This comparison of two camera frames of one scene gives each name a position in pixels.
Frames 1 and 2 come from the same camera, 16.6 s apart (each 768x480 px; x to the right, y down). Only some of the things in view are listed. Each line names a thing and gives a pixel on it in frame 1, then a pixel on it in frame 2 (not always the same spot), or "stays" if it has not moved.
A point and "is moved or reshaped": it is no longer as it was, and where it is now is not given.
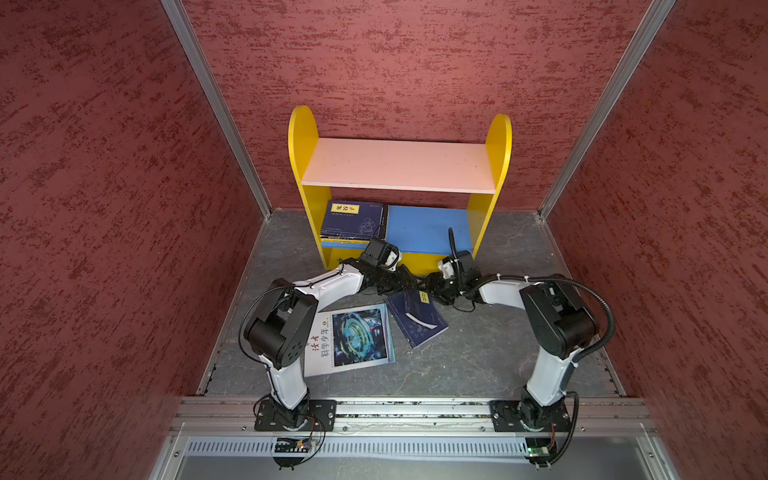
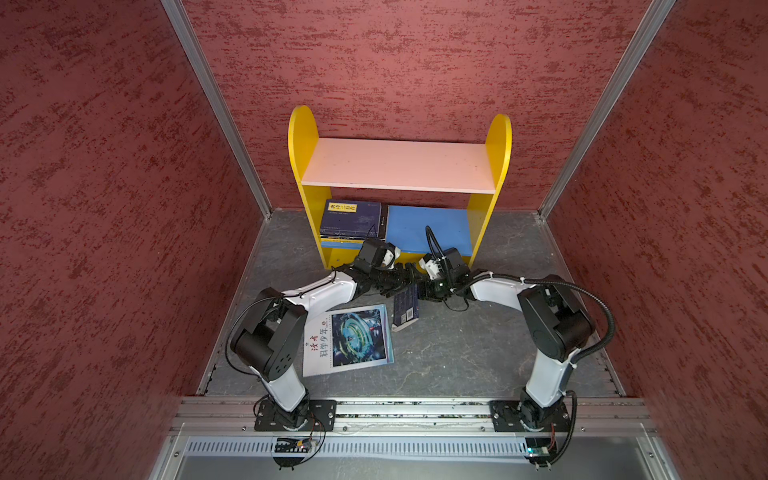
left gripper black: x=401 y=282 stays
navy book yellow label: x=417 y=315 is moved or reshaped
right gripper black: x=434 y=281 stays
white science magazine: x=348 y=339 stays
